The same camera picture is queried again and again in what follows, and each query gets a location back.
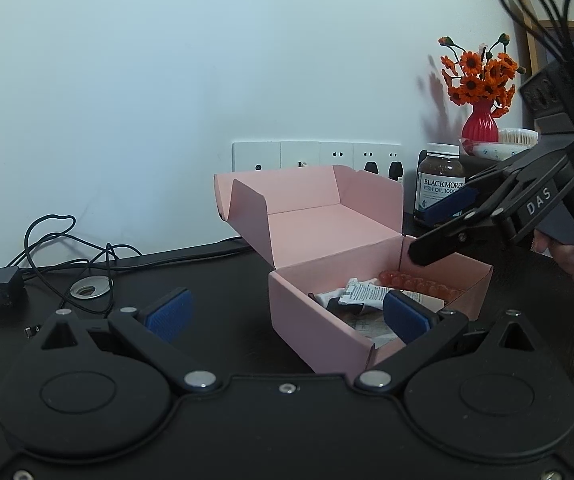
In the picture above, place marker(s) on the black power plug right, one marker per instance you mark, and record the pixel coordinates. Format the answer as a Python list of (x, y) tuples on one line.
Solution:
[(395, 171)]

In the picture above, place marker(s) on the brown fish oil bottle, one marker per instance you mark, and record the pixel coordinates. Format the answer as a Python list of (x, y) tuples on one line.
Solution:
[(439, 174)]

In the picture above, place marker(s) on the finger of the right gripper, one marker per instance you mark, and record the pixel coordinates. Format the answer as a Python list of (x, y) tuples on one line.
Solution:
[(481, 230), (509, 189)]

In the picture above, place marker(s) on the pink cardboard box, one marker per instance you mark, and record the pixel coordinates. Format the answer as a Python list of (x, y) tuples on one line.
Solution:
[(319, 227)]

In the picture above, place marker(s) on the white wall socket strip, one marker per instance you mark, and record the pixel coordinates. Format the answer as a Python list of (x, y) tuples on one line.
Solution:
[(281, 154)]

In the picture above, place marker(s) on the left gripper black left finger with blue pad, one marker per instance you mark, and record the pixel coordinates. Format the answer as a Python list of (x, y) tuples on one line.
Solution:
[(150, 331)]

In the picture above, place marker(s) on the wooden door frame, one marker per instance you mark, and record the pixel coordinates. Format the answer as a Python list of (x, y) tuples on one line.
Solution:
[(552, 35)]

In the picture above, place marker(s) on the orange artificial flowers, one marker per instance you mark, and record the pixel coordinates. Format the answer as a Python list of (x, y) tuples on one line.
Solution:
[(482, 76)]

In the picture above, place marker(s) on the white cream tube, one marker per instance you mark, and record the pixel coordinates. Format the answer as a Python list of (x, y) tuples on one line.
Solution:
[(355, 296)]

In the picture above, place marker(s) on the black power plug left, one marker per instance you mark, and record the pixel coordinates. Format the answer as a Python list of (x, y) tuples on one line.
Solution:
[(371, 167)]

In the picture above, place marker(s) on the black power adapter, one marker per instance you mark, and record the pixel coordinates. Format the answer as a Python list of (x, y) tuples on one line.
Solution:
[(11, 285)]

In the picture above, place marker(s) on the cotton swab pack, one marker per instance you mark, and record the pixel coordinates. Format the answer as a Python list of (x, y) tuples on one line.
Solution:
[(511, 142)]

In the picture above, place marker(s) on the metal desk grommet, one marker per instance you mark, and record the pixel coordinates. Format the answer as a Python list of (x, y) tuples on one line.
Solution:
[(90, 288)]

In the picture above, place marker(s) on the red vase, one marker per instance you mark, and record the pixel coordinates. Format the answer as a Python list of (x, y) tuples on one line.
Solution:
[(481, 126)]

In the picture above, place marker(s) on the black power plug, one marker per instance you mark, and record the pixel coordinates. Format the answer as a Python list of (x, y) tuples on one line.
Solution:
[(371, 167), (395, 171)]

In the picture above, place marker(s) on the clear bag alcohol pads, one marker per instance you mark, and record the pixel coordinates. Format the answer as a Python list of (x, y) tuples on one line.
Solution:
[(373, 327)]

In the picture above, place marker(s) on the black storage box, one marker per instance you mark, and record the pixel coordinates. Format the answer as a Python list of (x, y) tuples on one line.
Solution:
[(482, 162)]

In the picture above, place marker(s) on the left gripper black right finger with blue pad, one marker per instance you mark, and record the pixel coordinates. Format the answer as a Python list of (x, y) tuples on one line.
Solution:
[(424, 334)]

